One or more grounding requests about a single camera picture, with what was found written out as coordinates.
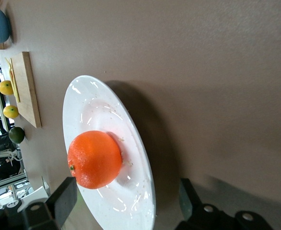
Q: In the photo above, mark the yellow plastic fork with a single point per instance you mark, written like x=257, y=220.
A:
x=9, y=65

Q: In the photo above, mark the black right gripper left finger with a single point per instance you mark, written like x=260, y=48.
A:
x=63, y=201

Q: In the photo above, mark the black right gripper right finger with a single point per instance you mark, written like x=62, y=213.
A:
x=189, y=201

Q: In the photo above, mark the yellow lemon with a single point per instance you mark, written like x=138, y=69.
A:
x=5, y=87
x=11, y=111

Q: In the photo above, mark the yellow plastic knife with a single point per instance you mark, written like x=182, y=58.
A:
x=15, y=88

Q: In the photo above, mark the orange fruit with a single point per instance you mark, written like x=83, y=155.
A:
x=95, y=159

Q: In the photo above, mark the green lime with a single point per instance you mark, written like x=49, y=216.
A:
x=17, y=135

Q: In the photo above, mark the white plate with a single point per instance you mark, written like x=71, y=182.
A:
x=95, y=105

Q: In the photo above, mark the wooden cutting board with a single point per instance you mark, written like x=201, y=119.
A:
x=25, y=88

